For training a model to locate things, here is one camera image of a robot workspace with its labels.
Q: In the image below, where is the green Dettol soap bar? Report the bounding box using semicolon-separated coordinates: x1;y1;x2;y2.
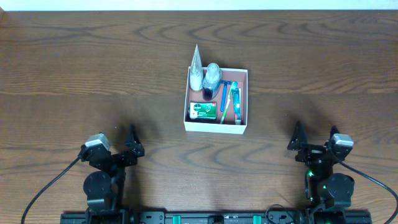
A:
189;102;217;120

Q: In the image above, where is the Colgate toothpaste tube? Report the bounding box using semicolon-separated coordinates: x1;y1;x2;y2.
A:
232;88;241;125

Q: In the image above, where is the green and white toothbrush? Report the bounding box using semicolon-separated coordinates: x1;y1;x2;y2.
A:
220;82;238;124

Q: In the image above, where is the blue disposable razor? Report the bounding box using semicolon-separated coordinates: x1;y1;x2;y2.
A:
220;80;232;112

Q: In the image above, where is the white box with pink interior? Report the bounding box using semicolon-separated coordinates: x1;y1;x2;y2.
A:
183;67;248;134

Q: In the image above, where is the blue liquid foam pump bottle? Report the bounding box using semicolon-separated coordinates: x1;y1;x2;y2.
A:
202;63;222;101

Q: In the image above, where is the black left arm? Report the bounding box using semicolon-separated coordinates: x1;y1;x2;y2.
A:
78;124;145;223

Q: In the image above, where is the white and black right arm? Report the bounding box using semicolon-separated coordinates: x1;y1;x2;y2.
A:
287;121;354;223

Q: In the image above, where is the black mounting rail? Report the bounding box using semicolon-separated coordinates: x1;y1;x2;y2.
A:
60;208;373;224

